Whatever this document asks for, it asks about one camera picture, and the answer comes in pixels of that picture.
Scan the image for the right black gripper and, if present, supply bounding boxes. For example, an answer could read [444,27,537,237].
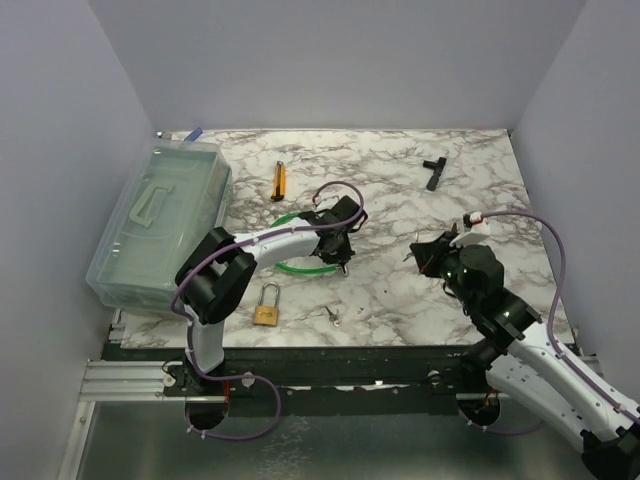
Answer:
[412,230,477,311]

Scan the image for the green cable lock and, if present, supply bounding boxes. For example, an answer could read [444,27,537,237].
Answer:
[271,213,349,277]

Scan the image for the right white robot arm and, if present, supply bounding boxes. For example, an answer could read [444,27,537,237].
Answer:
[410,232,639,479]

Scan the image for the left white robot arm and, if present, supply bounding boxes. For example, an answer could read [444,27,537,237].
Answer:
[171,195,368,395]

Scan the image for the spare silver keys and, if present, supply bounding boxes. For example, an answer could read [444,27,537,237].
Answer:
[325,306,342,327]

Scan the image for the yellow utility knife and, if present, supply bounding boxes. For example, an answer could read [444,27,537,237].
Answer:
[271,161,286,202]

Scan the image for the brass padlock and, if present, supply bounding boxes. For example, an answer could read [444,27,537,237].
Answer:
[253,282,281,327]

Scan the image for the black T-shaped tool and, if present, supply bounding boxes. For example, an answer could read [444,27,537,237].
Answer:
[422,157,447,192]

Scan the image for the clear plastic storage box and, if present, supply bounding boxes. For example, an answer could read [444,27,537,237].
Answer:
[86,140,233,315]

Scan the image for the blue pen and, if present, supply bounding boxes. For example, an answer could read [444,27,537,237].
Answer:
[184,127,203,142]

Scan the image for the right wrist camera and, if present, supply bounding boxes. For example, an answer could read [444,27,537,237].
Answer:
[449,211,491,248]

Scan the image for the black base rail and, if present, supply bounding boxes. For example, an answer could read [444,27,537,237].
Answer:
[102,342,498,416]

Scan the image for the aluminium extrusion rail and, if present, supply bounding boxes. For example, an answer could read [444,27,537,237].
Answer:
[79,361,165,402]

